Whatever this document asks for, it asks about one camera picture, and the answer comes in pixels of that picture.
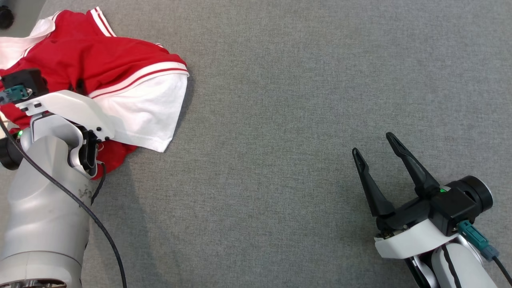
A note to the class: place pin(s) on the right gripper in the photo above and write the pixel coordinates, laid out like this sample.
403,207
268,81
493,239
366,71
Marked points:
412,240

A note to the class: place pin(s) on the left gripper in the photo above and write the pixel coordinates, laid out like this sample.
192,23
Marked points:
68,104

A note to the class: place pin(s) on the red and white shirt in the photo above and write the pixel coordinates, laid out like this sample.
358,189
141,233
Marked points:
100,56

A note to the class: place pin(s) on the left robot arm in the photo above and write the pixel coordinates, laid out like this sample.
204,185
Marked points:
40,200

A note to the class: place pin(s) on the black round object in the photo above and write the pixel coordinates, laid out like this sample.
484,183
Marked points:
6,18

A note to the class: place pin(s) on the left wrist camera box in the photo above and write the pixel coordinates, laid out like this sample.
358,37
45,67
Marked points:
30,78

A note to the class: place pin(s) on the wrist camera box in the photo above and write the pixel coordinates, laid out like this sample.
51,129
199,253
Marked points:
460,204
30,78

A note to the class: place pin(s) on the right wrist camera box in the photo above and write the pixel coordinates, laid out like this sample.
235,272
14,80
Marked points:
460,204

